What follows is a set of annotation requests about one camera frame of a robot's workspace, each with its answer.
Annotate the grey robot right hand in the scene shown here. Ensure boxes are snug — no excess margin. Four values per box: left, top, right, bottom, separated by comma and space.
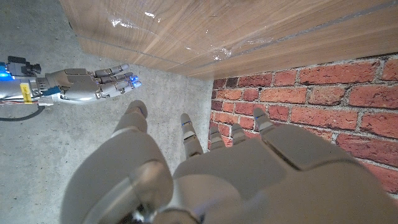
39, 63, 143, 106

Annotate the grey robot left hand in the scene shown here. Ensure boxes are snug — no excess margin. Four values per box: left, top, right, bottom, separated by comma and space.
60, 99, 398, 224

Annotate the wooden table top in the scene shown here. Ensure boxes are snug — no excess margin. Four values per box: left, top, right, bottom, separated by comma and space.
76, 1, 398, 70

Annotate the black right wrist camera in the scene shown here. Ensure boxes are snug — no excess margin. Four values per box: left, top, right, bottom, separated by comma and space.
6, 55, 42, 78

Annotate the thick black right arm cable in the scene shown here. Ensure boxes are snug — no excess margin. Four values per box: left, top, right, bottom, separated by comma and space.
0, 105, 46, 123

